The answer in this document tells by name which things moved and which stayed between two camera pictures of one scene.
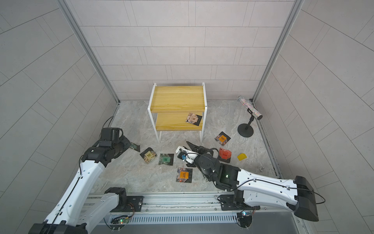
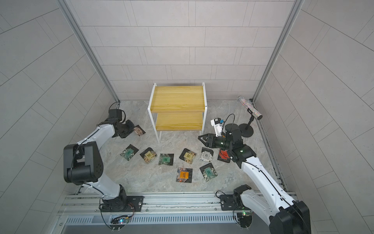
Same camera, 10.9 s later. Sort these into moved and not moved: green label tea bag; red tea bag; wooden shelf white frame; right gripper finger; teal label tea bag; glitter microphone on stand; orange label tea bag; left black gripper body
Moved: left black gripper body; teal label tea bag; right gripper finger
Not moved: green label tea bag; wooden shelf white frame; glitter microphone on stand; orange label tea bag; red tea bag
